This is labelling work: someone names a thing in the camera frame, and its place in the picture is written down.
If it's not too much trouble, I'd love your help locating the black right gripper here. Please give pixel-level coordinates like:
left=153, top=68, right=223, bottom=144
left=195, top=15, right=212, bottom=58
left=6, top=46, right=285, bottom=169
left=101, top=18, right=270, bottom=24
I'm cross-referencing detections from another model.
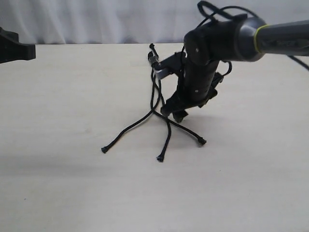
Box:
left=161, top=58, right=219, bottom=122

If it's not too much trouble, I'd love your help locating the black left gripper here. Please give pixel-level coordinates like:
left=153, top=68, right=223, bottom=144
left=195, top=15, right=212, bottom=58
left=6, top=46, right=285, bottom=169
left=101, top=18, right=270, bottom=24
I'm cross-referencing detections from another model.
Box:
left=0, top=27, right=36, bottom=63

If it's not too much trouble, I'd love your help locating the black rope strand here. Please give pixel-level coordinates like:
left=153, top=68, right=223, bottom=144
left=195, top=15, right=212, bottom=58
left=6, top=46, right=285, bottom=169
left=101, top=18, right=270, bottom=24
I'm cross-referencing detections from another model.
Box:
left=100, top=64, right=157, bottom=154
left=147, top=51, right=207, bottom=147
left=149, top=43, right=172, bottom=163

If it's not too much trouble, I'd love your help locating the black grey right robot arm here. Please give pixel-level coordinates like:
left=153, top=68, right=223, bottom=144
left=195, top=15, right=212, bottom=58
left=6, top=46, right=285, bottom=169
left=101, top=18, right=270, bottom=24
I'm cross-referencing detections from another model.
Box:
left=161, top=15, right=309, bottom=122

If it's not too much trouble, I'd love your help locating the white curtain backdrop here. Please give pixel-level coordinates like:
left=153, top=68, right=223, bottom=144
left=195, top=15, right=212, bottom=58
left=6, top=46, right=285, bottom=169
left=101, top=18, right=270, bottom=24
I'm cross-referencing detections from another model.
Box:
left=0, top=0, right=309, bottom=45

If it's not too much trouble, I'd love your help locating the clear adhesive tape strip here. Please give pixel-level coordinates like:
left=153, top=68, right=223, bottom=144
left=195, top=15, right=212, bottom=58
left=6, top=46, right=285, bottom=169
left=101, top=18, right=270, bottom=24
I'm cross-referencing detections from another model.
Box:
left=129, top=60, right=151, bottom=67

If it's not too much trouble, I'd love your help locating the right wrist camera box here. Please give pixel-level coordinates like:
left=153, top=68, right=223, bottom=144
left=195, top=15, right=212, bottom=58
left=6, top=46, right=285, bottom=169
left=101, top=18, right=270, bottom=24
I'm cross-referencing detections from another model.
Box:
left=153, top=52, right=186, bottom=80

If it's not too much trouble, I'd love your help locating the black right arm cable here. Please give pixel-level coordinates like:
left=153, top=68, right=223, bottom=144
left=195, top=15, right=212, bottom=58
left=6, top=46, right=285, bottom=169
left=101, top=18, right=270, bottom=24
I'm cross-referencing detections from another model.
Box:
left=197, top=0, right=309, bottom=73

